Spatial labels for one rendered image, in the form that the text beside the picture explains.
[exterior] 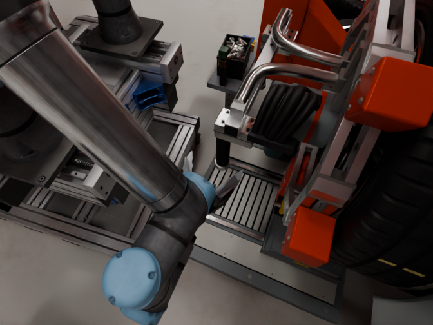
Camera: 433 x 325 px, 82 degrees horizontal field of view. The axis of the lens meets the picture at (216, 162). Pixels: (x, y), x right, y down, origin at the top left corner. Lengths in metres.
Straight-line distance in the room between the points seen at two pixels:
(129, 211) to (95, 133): 1.00
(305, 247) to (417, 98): 0.29
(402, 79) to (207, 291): 1.19
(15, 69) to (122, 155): 0.12
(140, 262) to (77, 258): 1.19
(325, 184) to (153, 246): 0.30
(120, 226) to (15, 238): 0.67
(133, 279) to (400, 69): 0.42
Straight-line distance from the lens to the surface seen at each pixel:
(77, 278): 1.53
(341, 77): 0.57
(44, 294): 1.59
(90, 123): 0.30
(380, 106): 0.37
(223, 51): 1.20
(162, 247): 0.39
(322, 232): 0.53
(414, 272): 0.56
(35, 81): 0.29
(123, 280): 0.37
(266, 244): 1.26
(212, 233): 1.32
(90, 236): 1.29
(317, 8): 1.16
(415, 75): 0.39
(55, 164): 0.74
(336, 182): 0.47
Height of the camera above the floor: 1.36
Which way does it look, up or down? 60 degrees down
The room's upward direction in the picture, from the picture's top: straight up
